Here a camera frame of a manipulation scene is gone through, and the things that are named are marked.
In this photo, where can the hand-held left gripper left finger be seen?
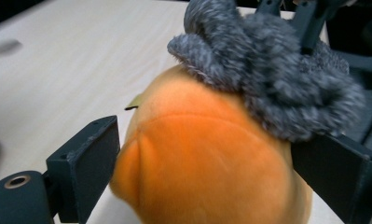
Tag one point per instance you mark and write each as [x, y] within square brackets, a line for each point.
[81, 161]

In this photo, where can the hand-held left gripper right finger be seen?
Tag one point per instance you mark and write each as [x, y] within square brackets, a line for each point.
[336, 174]

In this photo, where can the grey fluffy cloth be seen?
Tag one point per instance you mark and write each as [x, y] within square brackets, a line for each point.
[267, 77]

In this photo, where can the orange plush toy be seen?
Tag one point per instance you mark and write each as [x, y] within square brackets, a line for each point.
[205, 161]

